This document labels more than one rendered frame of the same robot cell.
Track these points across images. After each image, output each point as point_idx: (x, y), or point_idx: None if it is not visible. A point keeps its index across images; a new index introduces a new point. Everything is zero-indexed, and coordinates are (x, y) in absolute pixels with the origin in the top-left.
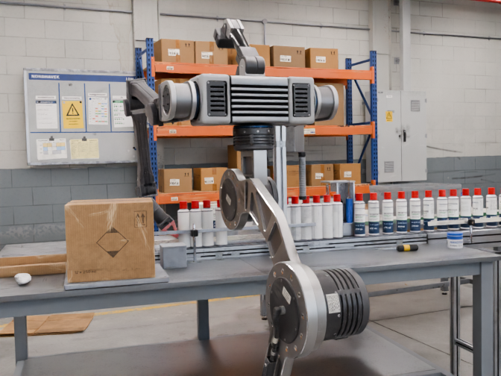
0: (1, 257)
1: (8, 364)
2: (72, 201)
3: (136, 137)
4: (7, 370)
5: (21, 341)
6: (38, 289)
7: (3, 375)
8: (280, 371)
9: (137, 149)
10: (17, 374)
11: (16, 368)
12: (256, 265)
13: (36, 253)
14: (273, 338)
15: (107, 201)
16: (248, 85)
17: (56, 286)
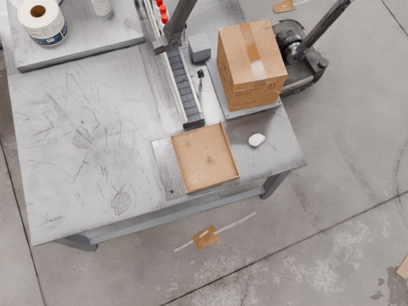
0: (184, 184)
1: (2, 298)
2: (244, 81)
3: (193, 3)
4: (20, 291)
5: (83, 238)
6: (275, 124)
7: (34, 289)
8: (345, 8)
9: (189, 11)
10: (124, 231)
11: (109, 237)
12: (204, 2)
13: (109, 183)
14: (351, 0)
15: (253, 52)
16: None
17: (268, 114)
